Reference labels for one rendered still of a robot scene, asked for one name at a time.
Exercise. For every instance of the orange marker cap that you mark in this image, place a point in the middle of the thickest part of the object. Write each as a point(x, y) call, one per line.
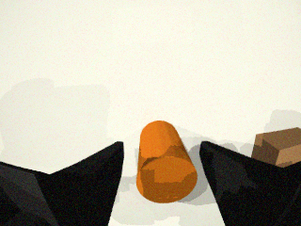
point(165, 172)

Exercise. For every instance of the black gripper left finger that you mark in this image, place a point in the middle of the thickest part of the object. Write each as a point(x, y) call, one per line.
point(80, 195)

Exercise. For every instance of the tan square block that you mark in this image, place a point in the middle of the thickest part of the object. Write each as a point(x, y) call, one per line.
point(281, 148)

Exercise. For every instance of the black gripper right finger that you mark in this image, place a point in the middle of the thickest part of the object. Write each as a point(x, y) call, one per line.
point(249, 192)

